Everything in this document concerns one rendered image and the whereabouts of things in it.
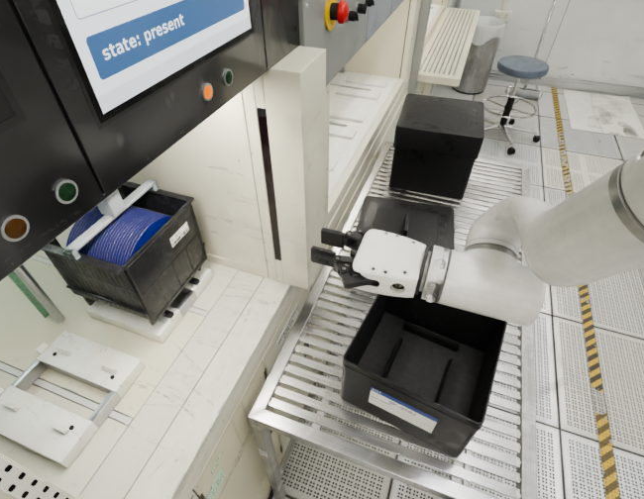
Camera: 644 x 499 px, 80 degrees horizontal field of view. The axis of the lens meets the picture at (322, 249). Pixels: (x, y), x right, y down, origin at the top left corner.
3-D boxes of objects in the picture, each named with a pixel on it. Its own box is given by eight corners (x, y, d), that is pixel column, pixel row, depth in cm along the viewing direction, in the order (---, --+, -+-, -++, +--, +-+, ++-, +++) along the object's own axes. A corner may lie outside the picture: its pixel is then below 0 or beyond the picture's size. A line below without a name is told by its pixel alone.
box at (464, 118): (464, 201, 141) (484, 138, 124) (386, 188, 147) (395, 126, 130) (466, 160, 161) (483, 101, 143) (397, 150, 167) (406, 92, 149)
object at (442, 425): (338, 398, 89) (340, 359, 77) (383, 311, 106) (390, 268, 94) (459, 460, 79) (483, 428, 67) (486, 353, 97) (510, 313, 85)
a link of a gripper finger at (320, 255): (346, 283, 59) (305, 272, 61) (352, 268, 61) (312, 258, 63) (347, 269, 57) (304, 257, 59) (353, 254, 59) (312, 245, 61)
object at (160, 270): (154, 343, 83) (93, 233, 61) (79, 315, 88) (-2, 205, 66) (214, 264, 99) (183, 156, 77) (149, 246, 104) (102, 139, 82)
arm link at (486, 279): (455, 234, 57) (443, 290, 53) (553, 255, 53) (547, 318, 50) (445, 258, 64) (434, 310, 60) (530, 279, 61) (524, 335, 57)
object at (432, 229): (448, 297, 110) (459, 265, 100) (346, 279, 114) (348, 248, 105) (448, 230, 130) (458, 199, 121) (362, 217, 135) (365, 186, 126)
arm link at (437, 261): (433, 316, 58) (413, 310, 59) (441, 274, 64) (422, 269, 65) (445, 279, 52) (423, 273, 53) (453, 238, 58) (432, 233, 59)
